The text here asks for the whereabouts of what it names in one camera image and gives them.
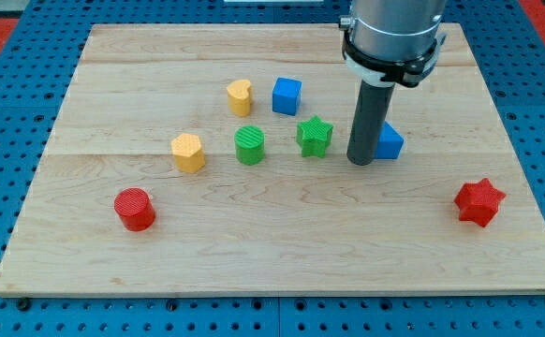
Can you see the yellow heart block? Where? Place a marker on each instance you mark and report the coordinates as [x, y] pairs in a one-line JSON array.
[[240, 97]]

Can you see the red cylinder block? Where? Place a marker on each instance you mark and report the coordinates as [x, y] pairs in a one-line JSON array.
[[135, 209]]

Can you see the green star block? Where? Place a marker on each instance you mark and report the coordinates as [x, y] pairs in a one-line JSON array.
[[314, 137]]

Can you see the blue cube block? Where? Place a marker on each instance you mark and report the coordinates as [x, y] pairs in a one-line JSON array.
[[286, 96]]

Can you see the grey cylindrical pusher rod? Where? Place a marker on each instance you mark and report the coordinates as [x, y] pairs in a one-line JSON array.
[[370, 115]]

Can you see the wooden board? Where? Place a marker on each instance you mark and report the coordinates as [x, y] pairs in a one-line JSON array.
[[289, 225]]

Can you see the yellow hexagon block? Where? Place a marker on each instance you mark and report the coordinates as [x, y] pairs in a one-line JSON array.
[[188, 153]]

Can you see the red star block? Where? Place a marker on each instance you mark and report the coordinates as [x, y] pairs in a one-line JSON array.
[[479, 202]]

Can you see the blue triangle block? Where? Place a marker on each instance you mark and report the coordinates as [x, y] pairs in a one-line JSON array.
[[390, 143]]

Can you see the green cylinder block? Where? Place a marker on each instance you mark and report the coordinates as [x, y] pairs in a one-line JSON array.
[[249, 145]]

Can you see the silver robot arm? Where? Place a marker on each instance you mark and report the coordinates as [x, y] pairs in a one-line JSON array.
[[392, 30]]

